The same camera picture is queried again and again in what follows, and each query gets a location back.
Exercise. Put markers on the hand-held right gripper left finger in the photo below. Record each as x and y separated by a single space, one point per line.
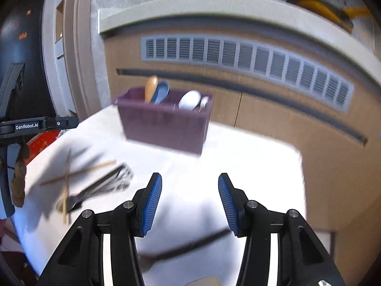
151 202

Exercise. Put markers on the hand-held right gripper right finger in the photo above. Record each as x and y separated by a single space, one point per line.
227 205

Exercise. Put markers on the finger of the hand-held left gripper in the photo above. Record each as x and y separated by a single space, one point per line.
61 122

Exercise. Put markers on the metal spatula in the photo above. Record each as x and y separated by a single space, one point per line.
117 184

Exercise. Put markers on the purple utensil holder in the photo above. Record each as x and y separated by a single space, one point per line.
163 128

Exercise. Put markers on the red patterned bag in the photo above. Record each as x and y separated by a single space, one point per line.
41 146

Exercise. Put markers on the brown fuzzy clothing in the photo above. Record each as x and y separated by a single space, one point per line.
19 175

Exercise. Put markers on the wooden chopstick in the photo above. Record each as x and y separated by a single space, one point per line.
89 169

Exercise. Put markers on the black ladle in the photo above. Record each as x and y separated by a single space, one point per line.
184 247

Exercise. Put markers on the long wooden spoon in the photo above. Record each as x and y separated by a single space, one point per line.
66 184

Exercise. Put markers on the wooden base cabinet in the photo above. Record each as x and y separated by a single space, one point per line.
297 131

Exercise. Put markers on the small metal spoon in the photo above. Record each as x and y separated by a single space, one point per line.
204 102

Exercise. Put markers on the blue spoon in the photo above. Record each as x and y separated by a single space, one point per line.
162 91

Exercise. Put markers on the white spoon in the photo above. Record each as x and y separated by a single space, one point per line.
190 99

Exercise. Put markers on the grey vent grille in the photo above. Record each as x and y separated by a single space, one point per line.
244 61

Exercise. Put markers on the grey kitchen counter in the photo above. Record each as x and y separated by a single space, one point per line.
208 13

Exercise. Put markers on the brown door frame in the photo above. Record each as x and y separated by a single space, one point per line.
83 50

